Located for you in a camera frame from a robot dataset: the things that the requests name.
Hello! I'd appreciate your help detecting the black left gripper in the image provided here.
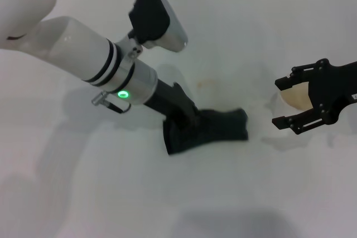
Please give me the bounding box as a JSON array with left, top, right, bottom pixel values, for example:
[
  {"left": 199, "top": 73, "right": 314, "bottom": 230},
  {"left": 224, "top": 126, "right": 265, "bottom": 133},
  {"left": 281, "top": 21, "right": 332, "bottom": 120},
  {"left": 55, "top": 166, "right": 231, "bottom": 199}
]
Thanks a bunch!
[{"left": 144, "top": 79, "right": 201, "bottom": 136}]

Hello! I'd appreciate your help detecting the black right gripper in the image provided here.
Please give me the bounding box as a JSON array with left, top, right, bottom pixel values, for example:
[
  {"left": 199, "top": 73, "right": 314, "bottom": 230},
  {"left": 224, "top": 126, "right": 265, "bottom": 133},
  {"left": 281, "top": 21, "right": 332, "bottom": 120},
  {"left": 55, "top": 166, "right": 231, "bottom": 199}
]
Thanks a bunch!
[{"left": 271, "top": 59, "right": 357, "bottom": 136}]

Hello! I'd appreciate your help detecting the dark blue rag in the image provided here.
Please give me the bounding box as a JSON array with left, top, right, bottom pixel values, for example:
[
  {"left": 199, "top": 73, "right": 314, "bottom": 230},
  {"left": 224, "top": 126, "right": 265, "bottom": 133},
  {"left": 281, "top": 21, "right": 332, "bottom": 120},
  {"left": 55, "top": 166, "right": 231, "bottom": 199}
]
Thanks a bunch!
[{"left": 162, "top": 107, "right": 249, "bottom": 156}]

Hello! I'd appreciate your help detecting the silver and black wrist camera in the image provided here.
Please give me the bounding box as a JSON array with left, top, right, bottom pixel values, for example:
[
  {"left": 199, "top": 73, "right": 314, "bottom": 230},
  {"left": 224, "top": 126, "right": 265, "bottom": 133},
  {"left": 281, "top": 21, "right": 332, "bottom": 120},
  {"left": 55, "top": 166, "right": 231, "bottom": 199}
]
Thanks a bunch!
[{"left": 128, "top": 0, "right": 189, "bottom": 53}]

